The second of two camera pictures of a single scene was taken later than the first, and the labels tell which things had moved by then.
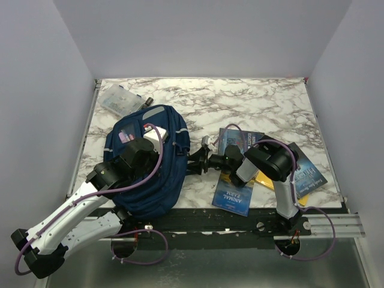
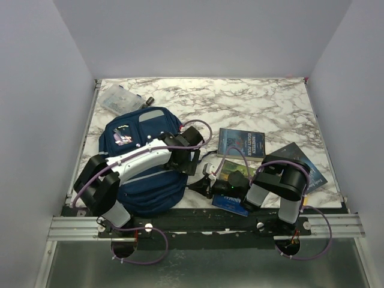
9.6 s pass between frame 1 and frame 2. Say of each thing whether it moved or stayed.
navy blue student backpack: moved
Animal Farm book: stayed
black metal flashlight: stayed
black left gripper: moved
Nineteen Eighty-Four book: stayed
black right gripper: moved
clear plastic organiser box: stayed
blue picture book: stayed
